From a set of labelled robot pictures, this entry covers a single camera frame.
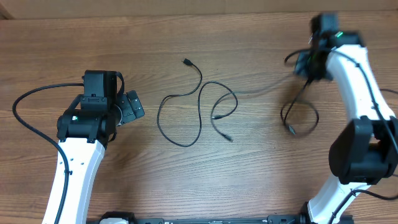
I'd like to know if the black usb cable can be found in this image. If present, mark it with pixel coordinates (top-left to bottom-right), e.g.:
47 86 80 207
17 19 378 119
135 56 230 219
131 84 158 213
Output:
156 58 239 148
279 77 320 138

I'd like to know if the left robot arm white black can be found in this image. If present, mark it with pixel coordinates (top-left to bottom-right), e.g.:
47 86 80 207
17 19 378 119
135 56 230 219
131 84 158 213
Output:
43 70 145 223

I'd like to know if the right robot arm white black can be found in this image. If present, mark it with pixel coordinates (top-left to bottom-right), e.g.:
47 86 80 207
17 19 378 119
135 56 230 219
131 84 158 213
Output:
294 13 397 223

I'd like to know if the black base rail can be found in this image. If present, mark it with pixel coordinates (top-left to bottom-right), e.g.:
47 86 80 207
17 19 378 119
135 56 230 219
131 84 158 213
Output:
136 217 299 224

